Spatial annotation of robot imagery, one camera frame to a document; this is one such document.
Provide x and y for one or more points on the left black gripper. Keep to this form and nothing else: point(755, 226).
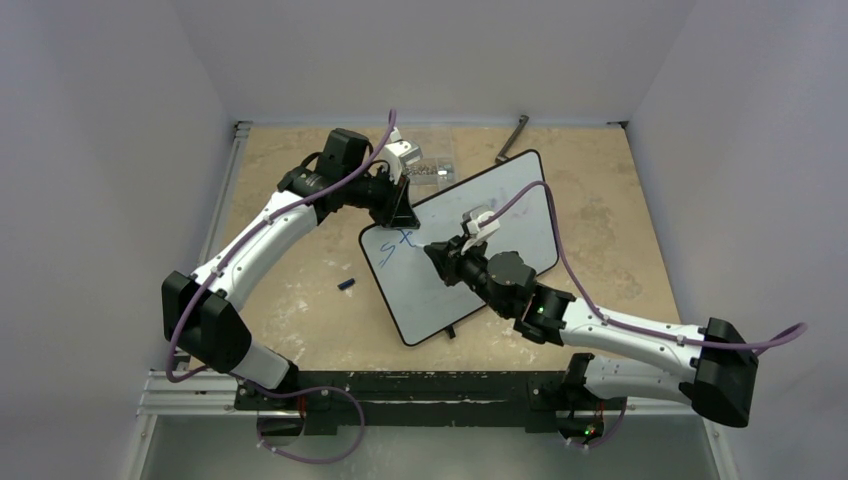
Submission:
point(397, 211)

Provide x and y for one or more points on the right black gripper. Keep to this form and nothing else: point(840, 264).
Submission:
point(453, 259)

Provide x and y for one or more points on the white whiteboard black frame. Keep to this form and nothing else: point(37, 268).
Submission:
point(431, 277)

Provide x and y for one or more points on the blue marker cap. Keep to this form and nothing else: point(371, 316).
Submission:
point(346, 284)

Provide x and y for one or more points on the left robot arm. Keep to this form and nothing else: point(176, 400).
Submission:
point(201, 310)

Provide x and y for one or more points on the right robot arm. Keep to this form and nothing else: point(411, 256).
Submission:
point(711, 367)

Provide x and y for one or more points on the clear plastic screw box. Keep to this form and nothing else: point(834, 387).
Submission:
point(437, 167)

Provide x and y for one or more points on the black metal allen key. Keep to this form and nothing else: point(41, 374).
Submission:
point(502, 154)

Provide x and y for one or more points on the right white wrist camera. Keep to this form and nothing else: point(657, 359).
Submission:
point(478, 225)

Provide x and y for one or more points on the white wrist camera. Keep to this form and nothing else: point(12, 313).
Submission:
point(478, 225)
point(399, 154)

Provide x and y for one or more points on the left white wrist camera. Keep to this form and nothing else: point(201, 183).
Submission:
point(399, 154)

